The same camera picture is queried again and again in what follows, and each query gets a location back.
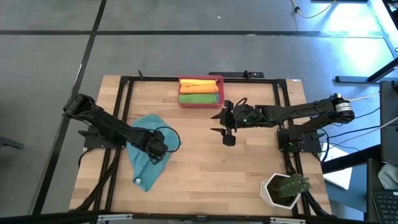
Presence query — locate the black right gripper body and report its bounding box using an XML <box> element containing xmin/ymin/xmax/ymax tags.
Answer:
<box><xmin>231</xmin><ymin>105</ymin><xmax>261</xmax><ymax>128</ymax></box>

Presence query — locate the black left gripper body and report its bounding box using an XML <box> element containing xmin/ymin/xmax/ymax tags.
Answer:
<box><xmin>144</xmin><ymin>130</ymin><xmax>169</xmax><ymax>159</ymax></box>

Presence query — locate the green microfiber towel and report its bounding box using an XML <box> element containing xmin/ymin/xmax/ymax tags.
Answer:
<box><xmin>178</xmin><ymin>93</ymin><xmax>218</xmax><ymax>105</ymax></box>

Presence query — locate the orange microfiber towel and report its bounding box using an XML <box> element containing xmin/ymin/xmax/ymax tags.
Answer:
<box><xmin>179</xmin><ymin>84</ymin><xmax>220</xmax><ymax>95</ymax></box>

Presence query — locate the yellow microfiber towel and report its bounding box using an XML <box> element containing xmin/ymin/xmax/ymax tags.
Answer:
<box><xmin>179</xmin><ymin>78</ymin><xmax>218</xmax><ymax>87</ymax></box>

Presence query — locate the red plastic basket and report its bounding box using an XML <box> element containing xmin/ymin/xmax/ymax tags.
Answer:
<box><xmin>177</xmin><ymin>75</ymin><xmax>224</xmax><ymax>109</ymax></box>

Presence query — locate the white hexagonal plant pot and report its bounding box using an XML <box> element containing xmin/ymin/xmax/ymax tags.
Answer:
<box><xmin>259</xmin><ymin>173</ymin><xmax>304</xmax><ymax>210</ymax></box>

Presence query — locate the green cactus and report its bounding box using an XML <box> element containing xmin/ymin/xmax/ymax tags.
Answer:
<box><xmin>275</xmin><ymin>173</ymin><xmax>313</xmax><ymax>199</ymax></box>

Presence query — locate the white paper sheet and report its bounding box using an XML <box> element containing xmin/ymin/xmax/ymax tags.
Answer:
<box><xmin>322</xmin><ymin>142</ymin><xmax>354</xmax><ymax>190</ymax></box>

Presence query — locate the black desk leg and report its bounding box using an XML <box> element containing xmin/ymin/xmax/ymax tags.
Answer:
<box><xmin>334</xmin><ymin>57</ymin><xmax>398</xmax><ymax>84</ymax></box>

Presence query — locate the grey cloth bundle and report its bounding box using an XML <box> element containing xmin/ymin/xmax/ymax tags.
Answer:
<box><xmin>377</xmin><ymin>163</ymin><xmax>398</xmax><ymax>190</ymax></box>

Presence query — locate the black laptop keyboard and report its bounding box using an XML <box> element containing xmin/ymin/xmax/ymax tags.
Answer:
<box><xmin>371</xmin><ymin>189</ymin><xmax>398</xmax><ymax>224</ymax></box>

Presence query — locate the black right camera cable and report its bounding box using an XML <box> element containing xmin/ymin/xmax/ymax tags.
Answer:
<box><xmin>233</xmin><ymin>97</ymin><xmax>249</xmax><ymax>109</ymax></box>

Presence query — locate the black camera cable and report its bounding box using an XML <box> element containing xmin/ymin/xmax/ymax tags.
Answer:
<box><xmin>233</xmin><ymin>97</ymin><xmax>249</xmax><ymax>109</ymax></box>
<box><xmin>154</xmin><ymin>126</ymin><xmax>182</xmax><ymax>153</ymax></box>

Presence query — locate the black left camera cable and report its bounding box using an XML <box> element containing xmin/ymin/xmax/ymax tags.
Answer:
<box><xmin>154</xmin><ymin>126</ymin><xmax>182</xmax><ymax>153</ymax></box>

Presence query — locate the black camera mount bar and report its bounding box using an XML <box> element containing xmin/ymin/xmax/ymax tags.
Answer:
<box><xmin>208</xmin><ymin>70</ymin><xmax>266</xmax><ymax>80</ymax></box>

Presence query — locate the silver frame bracket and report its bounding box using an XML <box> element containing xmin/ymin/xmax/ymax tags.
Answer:
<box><xmin>96</xmin><ymin>213</ymin><xmax>134</xmax><ymax>223</ymax></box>
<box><xmin>269</xmin><ymin>217</ymin><xmax>307</xmax><ymax>224</ymax></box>

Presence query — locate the black aluminium table frame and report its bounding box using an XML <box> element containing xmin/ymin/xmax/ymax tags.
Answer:
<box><xmin>68</xmin><ymin>70</ymin><xmax>333</xmax><ymax>222</ymax></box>

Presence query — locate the yellow power cable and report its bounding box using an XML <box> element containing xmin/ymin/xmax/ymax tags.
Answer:
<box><xmin>343</xmin><ymin>91</ymin><xmax>381</xmax><ymax>103</ymax></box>

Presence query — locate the white floor cable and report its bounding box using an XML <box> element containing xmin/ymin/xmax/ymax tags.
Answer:
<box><xmin>290</xmin><ymin>0</ymin><xmax>338</xmax><ymax>19</ymax></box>

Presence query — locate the black floor cable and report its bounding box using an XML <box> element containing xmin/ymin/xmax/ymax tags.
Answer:
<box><xmin>353</xmin><ymin>106</ymin><xmax>381</xmax><ymax>121</ymax></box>

